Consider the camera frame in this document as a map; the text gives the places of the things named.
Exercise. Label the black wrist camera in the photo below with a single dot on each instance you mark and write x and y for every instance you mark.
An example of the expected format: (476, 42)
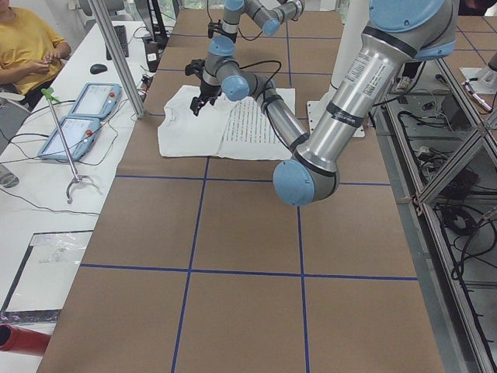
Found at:
(214, 28)
(195, 67)

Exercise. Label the reacher grabber stick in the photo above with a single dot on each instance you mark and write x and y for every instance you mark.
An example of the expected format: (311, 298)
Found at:
(77, 178)

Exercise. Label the upper blue teach pendant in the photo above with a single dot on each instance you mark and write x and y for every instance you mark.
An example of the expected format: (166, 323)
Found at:
(96, 100)

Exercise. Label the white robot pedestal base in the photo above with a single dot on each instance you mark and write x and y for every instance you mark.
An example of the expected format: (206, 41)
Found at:
(356, 19)

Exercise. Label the clear plastic document sleeve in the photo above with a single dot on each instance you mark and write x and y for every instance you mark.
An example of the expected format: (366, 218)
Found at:
(44, 277)

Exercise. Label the white long-sleeve printed shirt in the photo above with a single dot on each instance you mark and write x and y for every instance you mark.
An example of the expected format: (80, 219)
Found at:
(234, 130)

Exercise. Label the red fire extinguisher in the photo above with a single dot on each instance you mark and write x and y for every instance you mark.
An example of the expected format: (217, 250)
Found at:
(19, 340)

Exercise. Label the blue teach pendant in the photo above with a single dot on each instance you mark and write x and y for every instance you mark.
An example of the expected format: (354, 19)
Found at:
(79, 133)
(96, 100)

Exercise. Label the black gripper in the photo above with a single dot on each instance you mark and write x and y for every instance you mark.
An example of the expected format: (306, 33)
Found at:
(207, 90)

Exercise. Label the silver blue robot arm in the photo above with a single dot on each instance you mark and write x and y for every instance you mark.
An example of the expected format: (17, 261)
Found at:
(268, 20)
(396, 33)

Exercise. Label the black computer mouse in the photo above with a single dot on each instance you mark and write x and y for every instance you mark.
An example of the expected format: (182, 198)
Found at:
(96, 69)

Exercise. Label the black keyboard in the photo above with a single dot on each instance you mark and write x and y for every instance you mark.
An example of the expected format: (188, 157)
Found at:
(121, 34)

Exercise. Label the lower blue teach pendant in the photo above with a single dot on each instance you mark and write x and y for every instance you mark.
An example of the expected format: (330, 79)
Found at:
(79, 133)

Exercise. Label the person in yellow shirt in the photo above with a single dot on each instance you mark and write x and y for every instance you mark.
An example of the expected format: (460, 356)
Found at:
(31, 52)

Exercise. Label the aluminium frame post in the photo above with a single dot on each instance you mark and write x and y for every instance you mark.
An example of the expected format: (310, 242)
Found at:
(99, 10)

